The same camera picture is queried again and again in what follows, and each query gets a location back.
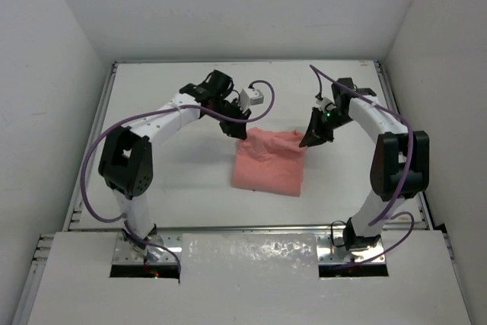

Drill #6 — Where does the aluminium table frame rail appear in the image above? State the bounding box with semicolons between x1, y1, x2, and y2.
11;59;456;325

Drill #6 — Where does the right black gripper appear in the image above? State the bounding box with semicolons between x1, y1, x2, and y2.
301;107;354;148

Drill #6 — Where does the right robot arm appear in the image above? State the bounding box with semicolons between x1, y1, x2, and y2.
300;78;430;250

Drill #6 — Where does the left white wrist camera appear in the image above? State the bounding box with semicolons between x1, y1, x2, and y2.
239;88;264;111

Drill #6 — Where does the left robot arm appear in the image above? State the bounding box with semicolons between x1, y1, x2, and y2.
98;70;263;254

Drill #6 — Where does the salmon pink t-shirt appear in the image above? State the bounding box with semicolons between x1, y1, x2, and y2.
231;127;307;197

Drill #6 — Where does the white front cover panel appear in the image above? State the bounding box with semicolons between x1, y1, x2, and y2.
29;231;469;324

